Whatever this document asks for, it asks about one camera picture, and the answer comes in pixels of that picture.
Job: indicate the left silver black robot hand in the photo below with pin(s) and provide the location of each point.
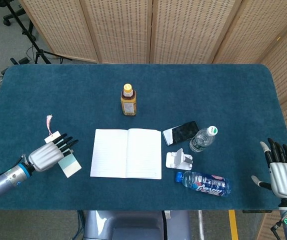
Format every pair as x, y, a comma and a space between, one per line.
44, 156

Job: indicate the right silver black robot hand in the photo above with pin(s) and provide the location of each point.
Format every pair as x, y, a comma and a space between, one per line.
286, 180

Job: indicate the blue bookmark with pink tassel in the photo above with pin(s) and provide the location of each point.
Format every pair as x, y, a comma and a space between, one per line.
71, 167

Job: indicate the dark blue table mat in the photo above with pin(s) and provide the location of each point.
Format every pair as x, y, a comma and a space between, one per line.
58, 95

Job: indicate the yellow floor tape strip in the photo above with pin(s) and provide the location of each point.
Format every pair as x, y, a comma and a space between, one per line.
233, 225

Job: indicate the blue Pepsi bottle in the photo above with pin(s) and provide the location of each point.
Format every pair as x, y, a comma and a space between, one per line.
206, 185

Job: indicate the clear water bottle green-white cap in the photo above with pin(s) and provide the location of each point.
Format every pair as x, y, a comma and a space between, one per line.
202, 140

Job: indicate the black power adapter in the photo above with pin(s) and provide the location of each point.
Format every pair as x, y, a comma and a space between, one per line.
23, 60

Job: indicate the yellow-capped tea bottle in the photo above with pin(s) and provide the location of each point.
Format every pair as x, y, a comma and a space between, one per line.
128, 105

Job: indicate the open white lined notebook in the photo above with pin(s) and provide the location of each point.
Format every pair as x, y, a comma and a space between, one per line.
143, 155

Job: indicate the white folding phone stand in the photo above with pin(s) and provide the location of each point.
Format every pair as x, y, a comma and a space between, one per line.
177, 160

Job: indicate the grey-blue robot torso base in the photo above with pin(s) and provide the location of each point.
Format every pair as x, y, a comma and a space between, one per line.
133, 225

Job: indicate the black smartphone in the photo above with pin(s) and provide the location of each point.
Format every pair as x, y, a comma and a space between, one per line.
183, 132

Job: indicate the black tripod stand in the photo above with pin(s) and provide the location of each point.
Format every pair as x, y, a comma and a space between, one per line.
24, 32

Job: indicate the black office chair base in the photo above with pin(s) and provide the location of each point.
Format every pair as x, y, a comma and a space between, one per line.
13, 15

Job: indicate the woven wooden folding screen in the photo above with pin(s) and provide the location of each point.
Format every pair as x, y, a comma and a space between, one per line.
188, 30

